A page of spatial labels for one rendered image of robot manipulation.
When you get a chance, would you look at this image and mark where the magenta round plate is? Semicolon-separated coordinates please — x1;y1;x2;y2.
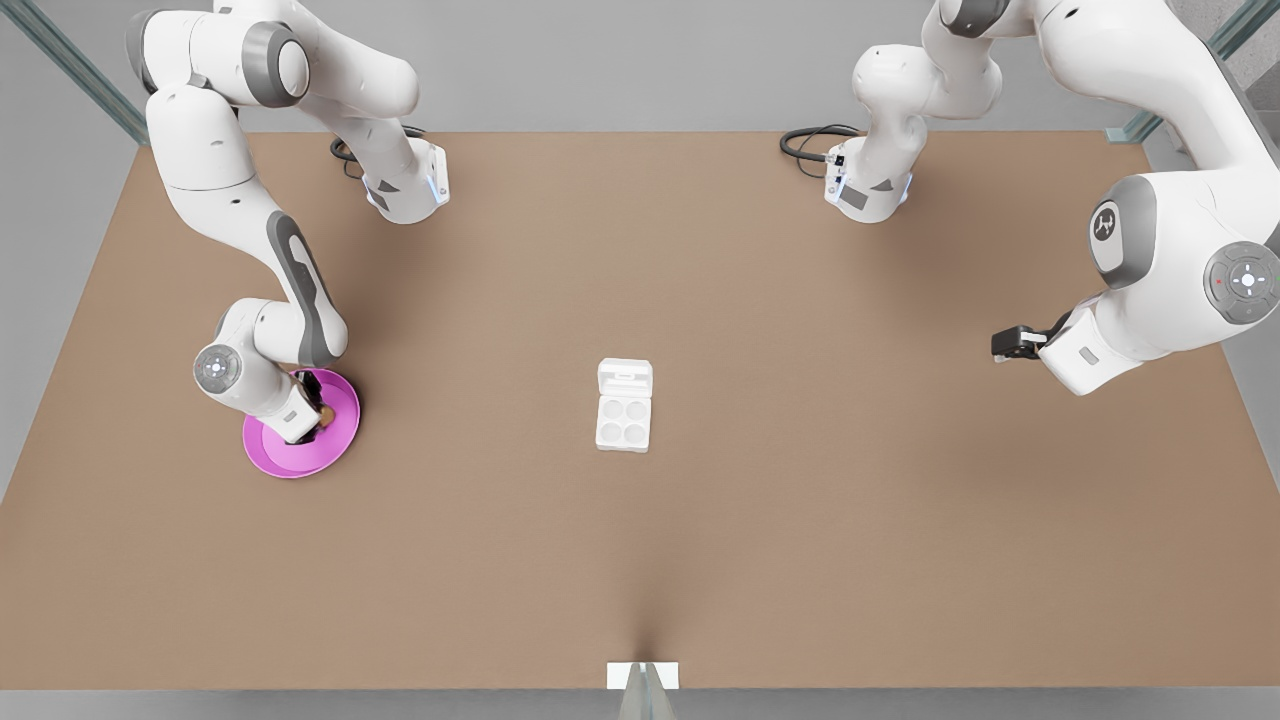
243;368;361;479

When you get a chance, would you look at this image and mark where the silver frame post with foot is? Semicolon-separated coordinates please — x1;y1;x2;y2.
606;661;680;720

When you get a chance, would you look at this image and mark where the white egg box lid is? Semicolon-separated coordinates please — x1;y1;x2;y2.
597;358;654;401

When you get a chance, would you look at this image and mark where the black cable loop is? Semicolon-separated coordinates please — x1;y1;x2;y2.
779;124;867;181
330;125;429;182

